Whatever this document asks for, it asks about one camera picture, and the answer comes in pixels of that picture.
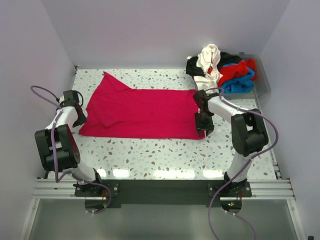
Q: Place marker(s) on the white t shirt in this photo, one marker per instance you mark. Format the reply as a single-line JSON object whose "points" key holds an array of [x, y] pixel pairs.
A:
{"points": [[208, 60]]}

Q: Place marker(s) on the aluminium frame rail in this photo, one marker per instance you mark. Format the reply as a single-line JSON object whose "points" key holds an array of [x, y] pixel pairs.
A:
{"points": [[275, 189]]}

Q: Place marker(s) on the magenta t shirt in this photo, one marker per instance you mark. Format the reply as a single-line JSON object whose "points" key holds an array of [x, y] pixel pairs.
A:
{"points": [[117, 111]]}

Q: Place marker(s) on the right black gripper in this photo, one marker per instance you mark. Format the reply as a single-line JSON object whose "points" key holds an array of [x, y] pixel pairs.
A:
{"points": [[208, 127]]}

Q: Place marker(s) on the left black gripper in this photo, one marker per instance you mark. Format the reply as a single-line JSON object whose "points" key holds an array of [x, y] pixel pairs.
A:
{"points": [[80, 120]]}

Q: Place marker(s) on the clear plastic bin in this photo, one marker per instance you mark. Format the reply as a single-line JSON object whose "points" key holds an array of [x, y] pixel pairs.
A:
{"points": [[261, 84]]}

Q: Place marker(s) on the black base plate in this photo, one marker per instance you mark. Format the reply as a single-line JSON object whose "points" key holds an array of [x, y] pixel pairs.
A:
{"points": [[147, 192]]}

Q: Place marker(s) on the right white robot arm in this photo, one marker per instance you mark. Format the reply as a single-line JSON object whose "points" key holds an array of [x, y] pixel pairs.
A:
{"points": [[248, 136]]}

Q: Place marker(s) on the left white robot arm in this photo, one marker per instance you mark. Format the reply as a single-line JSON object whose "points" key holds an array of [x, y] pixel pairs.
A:
{"points": [[57, 147]]}

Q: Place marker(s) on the red t shirt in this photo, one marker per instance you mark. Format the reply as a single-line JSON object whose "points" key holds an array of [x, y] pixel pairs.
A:
{"points": [[245, 68]]}

